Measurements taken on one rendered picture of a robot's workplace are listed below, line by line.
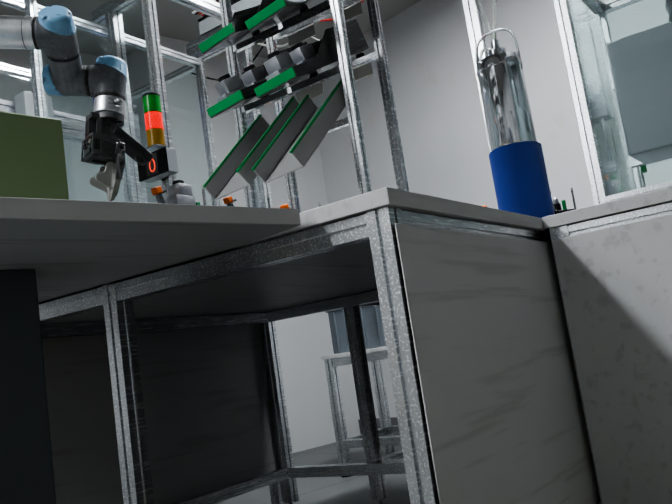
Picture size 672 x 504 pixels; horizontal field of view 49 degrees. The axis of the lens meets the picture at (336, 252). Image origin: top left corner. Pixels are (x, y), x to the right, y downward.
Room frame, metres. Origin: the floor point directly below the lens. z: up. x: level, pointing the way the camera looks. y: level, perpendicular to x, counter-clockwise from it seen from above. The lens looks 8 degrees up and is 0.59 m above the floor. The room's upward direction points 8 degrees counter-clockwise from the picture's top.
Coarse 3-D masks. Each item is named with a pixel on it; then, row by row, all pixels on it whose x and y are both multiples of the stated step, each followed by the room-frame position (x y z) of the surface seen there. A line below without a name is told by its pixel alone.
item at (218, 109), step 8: (288, 48) 1.69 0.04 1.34; (264, 80) 1.63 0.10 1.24; (248, 88) 1.59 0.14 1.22; (232, 96) 1.59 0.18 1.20; (240, 96) 1.58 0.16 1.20; (248, 96) 1.59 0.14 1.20; (256, 96) 1.65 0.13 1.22; (216, 104) 1.64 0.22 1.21; (224, 104) 1.62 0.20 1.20; (232, 104) 1.61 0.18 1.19; (240, 104) 1.66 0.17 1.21; (208, 112) 1.66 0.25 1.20; (216, 112) 1.65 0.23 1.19; (224, 112) 1.67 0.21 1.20
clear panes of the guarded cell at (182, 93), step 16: (0, 80) 2.89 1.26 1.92; (16, 80) 2.95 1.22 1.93; (176, 80) 3.23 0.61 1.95; (192, 80) 3.18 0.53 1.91; (0, 96) 2.89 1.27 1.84; (176, 96) 3.24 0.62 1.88; (192, 96) 3.19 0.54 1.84; (176, 112) 3.25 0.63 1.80; (192, 112) 3.19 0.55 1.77; (176, 128) 3.25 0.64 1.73; (192, 128) 3.20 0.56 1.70; (176, 144) 3.26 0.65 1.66; (192, 144) 3.21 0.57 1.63; (192, 160) 3.21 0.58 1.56; (176, 176) 3.28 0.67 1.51; (192, 176) 3.22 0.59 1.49; (208, 176) 3.16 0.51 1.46
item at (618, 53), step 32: (576, 0) 1.81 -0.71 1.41; (608, 0) 1.77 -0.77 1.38; (640, 0) 1.73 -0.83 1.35; (576, 32) 1.82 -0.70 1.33; (608, 32) 1.78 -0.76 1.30; (640, 32) 1.74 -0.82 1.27; (608, 64) 1.79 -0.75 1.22; (640, 64) 1.75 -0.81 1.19; (608, 96) 1.80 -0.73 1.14; (640, 96) 1.75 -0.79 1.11; (608, 128) 1.80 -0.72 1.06; (640, 128) 1.76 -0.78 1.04; (608, 160) 1.81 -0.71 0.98; (640, 160) 1.77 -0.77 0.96; (608, 192) 1.82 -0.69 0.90
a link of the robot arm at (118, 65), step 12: (96, 60) 1.73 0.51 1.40; (108, 60) 1.71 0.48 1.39; (120, 60) 1.73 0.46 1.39; (96, 72) 1.70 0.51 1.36; (108, 72) 1.71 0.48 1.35; (120, 72) 1.72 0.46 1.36; (96, 84) 1.71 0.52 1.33; (108, 84) 1.70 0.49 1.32; (120, 84) 1.72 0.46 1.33; (96, 96) 1.71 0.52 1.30; (120, 96) 1.72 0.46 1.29
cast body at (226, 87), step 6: (222, 78) 1.62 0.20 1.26; (228, 78) 1.62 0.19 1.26; (234, 78) 1.62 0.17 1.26; (222, 84) 1.62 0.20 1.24; (228, 84) 1.61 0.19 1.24; (234, 84) 1.62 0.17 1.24; (240, 84) 1.63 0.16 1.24; (222, 90) 1.63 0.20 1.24; (228, 90) 1.62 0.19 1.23; (234, 90) 1.62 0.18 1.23; (222, 96) 1.62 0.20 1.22; (228, 96) 1.61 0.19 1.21
